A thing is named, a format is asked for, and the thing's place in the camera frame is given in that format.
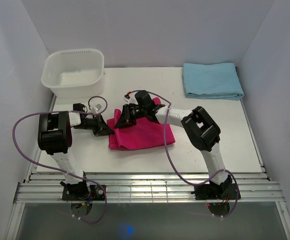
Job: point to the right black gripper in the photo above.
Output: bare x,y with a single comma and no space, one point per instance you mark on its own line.
125,119

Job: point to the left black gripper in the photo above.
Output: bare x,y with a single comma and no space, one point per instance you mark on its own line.
102,128

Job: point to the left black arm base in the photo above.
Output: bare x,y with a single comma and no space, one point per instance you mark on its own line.
82,192

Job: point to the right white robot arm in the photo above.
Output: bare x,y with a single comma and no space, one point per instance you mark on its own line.
203,133

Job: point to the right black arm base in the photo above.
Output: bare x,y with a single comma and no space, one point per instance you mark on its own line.
210,192

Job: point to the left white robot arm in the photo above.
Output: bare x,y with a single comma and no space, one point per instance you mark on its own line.
55,138

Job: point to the folded light blue trousers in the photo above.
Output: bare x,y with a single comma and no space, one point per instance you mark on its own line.
215,81

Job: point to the white plastic basket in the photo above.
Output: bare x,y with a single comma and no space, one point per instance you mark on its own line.
77,73

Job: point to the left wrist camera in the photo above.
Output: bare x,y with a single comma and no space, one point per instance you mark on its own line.
95,109

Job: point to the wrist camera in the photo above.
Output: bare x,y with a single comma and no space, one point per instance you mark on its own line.
95,109
131,98

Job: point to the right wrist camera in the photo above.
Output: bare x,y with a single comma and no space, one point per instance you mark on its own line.
131,98

